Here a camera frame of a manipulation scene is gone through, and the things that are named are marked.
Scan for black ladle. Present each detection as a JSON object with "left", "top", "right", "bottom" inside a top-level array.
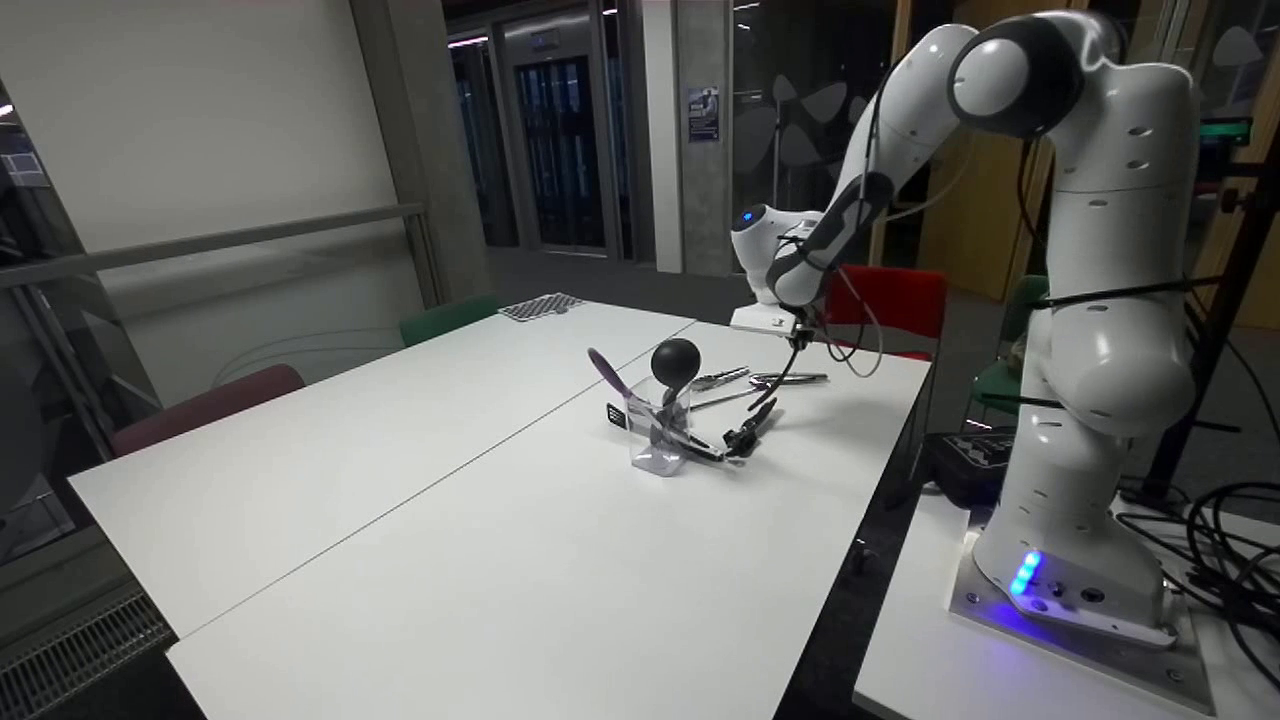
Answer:
[{"left": 654, "top": 336, "right": 701, "bottom": 424}]

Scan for black red utensil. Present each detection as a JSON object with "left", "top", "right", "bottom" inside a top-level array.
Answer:
[{"left": 723, "top": 399, "right": 778, "bottom": 456}]

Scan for robot base table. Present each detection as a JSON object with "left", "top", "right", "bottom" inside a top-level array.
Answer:
[{"left": 855, "top": 496, "right": 1280, "bottom": 720}]

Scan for clear plastic cup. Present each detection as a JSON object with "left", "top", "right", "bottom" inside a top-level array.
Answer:
[{"left": 628, "top": 393, "right": 687, "bottom": 474}]

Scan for checkered calibration sheet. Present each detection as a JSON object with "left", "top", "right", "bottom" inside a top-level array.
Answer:
[{"left": 500, "top": 292, "right": 581, "bottom": 323}]

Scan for far green chair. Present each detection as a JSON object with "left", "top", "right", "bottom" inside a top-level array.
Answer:
[{"left": 395, "top": 294, "right": 500, "bottom": 347}]

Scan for green chair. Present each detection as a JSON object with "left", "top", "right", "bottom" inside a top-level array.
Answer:
[
  {"left": 395, "top": 294, "right": 500, "bottom": 347},
  {"left": 971, "top": 274, "right": 1048, "bottom": 415}
]

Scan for black control box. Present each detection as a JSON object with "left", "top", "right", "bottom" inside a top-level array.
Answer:
[{"left": 924, "top": 431, "right": 1014, "bottom": 507}]

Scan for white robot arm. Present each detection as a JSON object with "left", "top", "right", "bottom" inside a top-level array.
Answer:
[{"left": 733, "top": 6, "right": 1200, "bottom": 649}]

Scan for purple handled utensil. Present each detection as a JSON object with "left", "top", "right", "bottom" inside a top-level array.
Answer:
[{"left": 590, "top": 347, "right": 654, "bottom": 421}]

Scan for dark red chair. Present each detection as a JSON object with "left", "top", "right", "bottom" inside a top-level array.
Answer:
[{"left": 112, "top": 362, "right": 304, "bottom": 456}]

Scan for black cable bundle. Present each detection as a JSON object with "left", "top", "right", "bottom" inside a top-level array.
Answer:
[{"left": 1116, "top": 474, "right": 1280, "bottom": 694}]

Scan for metal handrail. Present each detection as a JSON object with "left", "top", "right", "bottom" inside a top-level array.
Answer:
[{"left": 0, "top": 203, "right": 424, "bottom": 292}]

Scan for silver tongs near cup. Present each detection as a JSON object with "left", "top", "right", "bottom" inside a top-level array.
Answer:
[{"left": 681, "top": 367, "right": 830, "bottom": 412}]

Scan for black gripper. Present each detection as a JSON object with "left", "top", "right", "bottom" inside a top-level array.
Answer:
[{"left": 790, "top": 308, "right": 816, "bottom": 351}]

